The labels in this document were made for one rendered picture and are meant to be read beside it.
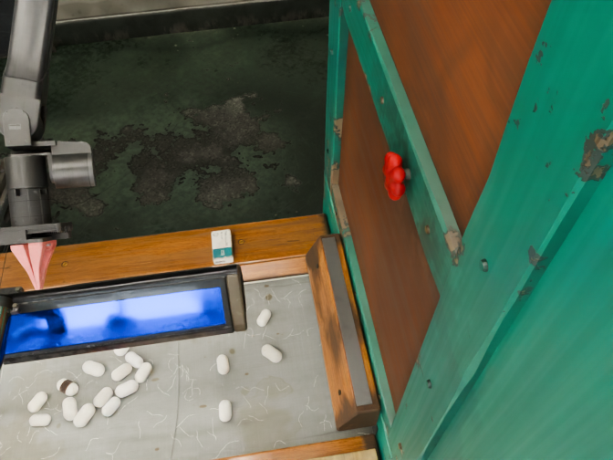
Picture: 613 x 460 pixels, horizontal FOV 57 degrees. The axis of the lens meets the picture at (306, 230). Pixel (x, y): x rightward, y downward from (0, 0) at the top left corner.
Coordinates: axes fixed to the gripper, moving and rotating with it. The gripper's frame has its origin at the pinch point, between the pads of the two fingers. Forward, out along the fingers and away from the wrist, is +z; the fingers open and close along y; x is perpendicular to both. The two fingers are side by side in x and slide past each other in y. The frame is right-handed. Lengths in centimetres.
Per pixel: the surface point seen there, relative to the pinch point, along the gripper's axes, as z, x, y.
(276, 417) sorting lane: 23.4, -5.1, 34.6
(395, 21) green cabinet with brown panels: -25, -39, 48
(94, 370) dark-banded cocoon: 14.5, 0.7, 6.7
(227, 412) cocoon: 21.6, -5.7, 27.2
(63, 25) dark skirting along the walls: -96, 179, -42
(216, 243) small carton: -3.0, 11.3, 26.9
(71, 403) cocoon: 18.5, -2.3, 3.7
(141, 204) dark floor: -12, 122, -5
